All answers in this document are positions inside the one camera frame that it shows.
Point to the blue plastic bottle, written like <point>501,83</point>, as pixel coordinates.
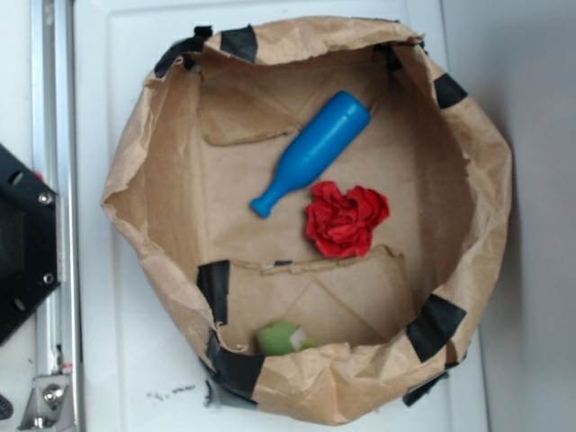
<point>319,144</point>

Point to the red crumpled cloth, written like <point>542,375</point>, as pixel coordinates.
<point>341,225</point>

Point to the green plush toy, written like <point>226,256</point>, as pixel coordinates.
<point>283,337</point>

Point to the brown paper bag bin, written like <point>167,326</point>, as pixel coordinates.
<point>203,141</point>

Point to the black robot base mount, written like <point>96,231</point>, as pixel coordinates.
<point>29,256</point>

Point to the aluminium frame rail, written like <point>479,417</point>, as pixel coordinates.
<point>58,319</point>

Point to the metal corner bracket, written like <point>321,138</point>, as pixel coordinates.
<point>50,406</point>

